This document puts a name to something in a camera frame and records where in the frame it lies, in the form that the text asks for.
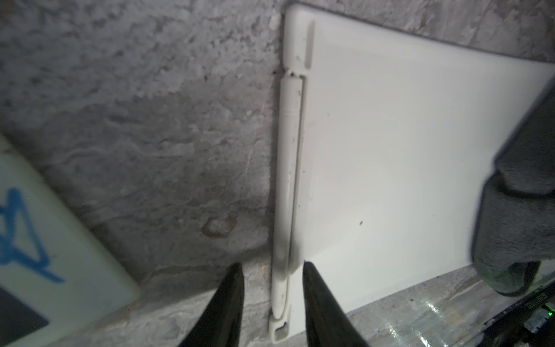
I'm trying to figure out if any grey blue wiping cloth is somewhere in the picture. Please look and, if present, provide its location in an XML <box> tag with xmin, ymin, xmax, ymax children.
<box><xmin>472</xmin><ymin>90</ymin><xmax>554</xmax><ymax>296</ymax></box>

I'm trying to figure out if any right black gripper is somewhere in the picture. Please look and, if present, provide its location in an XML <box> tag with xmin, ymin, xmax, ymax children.
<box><xmin>472</xmin><ymin>283</ymin><xmax>554</xmax><ymax>347</ymax></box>

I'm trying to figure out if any white drawing tablet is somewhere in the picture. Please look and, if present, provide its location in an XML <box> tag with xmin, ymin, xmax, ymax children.
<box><xmin>269</xmin><ymin>4</ymin><xmax>554</xmax><ymax>344</ymax></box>
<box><xmin>1</xmin><ymin>139</ymin><xmax>140</xmax><ymax>346</ymax></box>

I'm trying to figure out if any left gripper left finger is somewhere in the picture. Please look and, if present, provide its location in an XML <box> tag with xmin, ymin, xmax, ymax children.
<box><xmin>180</xmin><ymin>263</ymin><xmax>244</xmax><ymax>347</ymax></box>

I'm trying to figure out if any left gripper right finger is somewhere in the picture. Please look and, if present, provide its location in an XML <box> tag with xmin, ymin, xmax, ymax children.
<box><xmin>302</xmin><ymin>261</ymin><xmax>368</xmax><ymax>346</ymax></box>

